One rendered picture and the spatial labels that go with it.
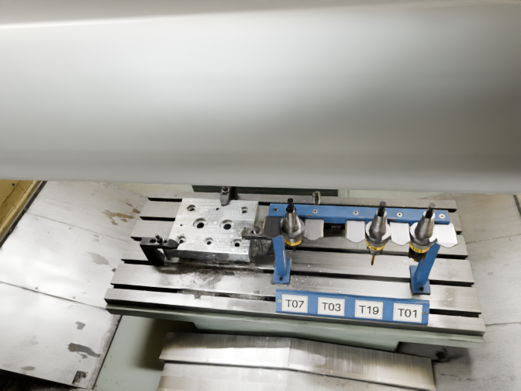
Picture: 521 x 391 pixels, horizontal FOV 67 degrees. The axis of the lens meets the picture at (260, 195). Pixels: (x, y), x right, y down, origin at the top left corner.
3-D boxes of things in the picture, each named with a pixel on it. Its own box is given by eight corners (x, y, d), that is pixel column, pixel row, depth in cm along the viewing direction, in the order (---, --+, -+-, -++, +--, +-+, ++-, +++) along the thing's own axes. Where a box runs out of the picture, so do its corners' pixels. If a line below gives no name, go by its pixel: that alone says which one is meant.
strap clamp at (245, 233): (281, 255, 137) (277, 230, 126) (244, 253, 139) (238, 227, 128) (282, 247, 139) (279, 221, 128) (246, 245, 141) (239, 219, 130)
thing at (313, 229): (322, 241, 102) (322, 240, 101) (301, 240, 103) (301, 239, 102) (323, 220, 107) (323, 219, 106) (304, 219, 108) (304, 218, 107)
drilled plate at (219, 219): (250, 261, 132) (247, 254, 128) (168, 257, 137) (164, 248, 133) (260, 209, 147) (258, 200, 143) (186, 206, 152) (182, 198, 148)
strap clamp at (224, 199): (232, 221, 150) (225, 195, 139) (223, 220, 150) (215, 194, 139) (238, 195, 158) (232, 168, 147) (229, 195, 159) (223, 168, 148)
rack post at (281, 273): (288, 284, 129) (282, 230, 107) (272, 283, 130) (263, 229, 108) (291, 258, 136) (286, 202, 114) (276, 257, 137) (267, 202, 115)
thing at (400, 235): (412, 246, 98) (412, 244, 98) (389, 245, 99) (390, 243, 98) (408, 224, 103) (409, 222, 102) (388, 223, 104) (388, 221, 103)
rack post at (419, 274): (430, 295, 121) (455, 238, 100) (412, 293, 122) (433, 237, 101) (426, 267, 128) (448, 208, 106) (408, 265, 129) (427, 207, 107)
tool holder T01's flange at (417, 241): (431, 227, 102) (433, 221, 100) (437, 247, 98) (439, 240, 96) (406, 228, 103) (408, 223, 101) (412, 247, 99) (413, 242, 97)
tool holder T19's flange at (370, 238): (388, 226, 104) (390, 220, 102) (390, 245, 100) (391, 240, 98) (364, 225, 105) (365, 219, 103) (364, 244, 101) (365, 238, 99)
